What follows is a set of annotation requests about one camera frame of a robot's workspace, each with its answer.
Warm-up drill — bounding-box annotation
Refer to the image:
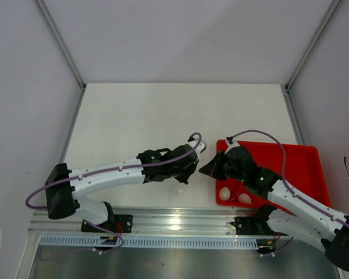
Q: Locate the right white egg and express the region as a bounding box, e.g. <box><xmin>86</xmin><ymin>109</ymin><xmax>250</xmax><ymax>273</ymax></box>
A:
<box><xmin>238</xmin><ymin>193</ymin><xmax>252</xmax><ymax>204</ymax></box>

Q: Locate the clear zip top bag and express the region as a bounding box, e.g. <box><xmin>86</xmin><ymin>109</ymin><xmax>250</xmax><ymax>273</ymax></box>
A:
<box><xmin>170</xmin><ymin>184</ymin><xmax>191</xmax><ymax>198</ymax></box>

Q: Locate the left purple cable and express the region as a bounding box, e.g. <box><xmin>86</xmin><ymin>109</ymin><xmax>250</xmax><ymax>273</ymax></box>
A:
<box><xmin>24</xmin><ymin>132</ymin><xmax>203</xmax><ymax>255</ymax></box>

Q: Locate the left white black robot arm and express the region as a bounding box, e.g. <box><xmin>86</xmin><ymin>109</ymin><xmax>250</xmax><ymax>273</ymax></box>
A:
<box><xmin>45</xmin><ymin>141</ymin><xmax>206</xmax><ymax>233</ymax></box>

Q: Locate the white slotted cable duct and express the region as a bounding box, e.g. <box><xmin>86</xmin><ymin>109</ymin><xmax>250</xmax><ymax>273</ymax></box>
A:
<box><xmin>40</xmin><ymin>235</ymin><xmax>258</xmax><ymax>250</ymax></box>

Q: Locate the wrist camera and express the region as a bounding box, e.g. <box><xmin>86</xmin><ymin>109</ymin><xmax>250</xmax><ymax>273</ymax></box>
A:
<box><xmin>225</xmin><ymin>136</ymin><xmax>240</xmax><ymax>153</ymax></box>
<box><xmin>187</xmin><ymin>137</ymin><xmax>206</xmax><ymax>156</ymax></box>

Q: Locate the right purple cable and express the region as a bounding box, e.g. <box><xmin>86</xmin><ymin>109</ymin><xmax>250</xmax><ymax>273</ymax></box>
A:
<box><xmin>226</xmin><ymin>129</ymin><xmax>349</xmax><ymax>233</ymax></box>

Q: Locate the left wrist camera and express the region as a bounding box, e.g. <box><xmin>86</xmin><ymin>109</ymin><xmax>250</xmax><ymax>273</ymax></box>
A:
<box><xmin>187</xmin><ymin>137</ymin><xmax>206</xmax><ymax>156</ymax></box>

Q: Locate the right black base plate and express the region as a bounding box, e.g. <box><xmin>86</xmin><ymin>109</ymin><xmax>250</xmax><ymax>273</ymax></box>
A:
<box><xmin>230</xmin><ymin>216</ymin><xmax>273</xmax><ymax>235</ymax></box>

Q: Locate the left white egg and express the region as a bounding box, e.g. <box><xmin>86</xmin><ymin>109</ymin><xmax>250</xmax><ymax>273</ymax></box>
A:
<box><xmin>219</xmin><ymin>187</ymin><xmax>231</xmax><ymax>201</ymax></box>

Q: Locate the purple cable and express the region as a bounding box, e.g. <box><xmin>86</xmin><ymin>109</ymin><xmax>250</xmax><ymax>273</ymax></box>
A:
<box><xmin>24</xmin><ymin>132</ymin><xmax>203</xmax><ymax>255</ymax></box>
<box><xmin>226</xmin><ymin>129</ymin><xmax>349</xmax><ymax>233</ymax></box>

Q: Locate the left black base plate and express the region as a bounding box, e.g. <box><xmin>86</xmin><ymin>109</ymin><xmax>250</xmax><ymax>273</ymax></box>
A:
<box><xmin>81</xmin><ymin>214</ymin><xmax>133</xmax><ymax>234</ymax></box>

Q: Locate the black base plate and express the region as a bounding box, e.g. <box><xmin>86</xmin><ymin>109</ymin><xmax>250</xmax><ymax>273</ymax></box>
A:
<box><xmin>230</xmin><ymin>216</ymin><xmax>273</xmax><ymax>235</ymax></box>
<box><xmin>81</xmin><ymin>214</ymin><xmax>133</xmax><ymax>234</ymax></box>

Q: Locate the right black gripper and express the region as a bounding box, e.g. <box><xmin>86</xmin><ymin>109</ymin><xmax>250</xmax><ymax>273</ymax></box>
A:
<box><xmin>199</xmin><ymin>151</ymin><xmax>246</xmax><ymax>183</ymax></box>

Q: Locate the aluminium mounting rail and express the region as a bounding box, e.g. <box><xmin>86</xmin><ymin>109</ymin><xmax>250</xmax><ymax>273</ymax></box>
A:
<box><xmin>27</xmin><ymin>206</ymin><xmax>312</xmax><ymax>235</ymax></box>

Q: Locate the white egg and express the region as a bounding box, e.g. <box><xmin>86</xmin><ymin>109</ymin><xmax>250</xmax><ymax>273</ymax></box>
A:
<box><xmin>238</xmin><ymin>193</ymin><xmax>252</xmax><ymax>204</ymax></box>
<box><xmin>219</xmin><ymin>187</ymin><xmax>231</xmax><ymax>201</ymax></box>

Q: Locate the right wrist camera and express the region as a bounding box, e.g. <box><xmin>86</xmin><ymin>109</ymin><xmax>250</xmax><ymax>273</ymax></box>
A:
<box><xmin>225</xmin><ymin>136</ymin><xmax>240</xmax><ymax>153</ymax></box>

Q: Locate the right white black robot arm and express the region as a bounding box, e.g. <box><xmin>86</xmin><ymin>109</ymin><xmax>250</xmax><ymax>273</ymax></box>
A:
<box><xmin>200</xmin><ymin>145</ymin><xmax>349</xmax><ymax>272</ymax></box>

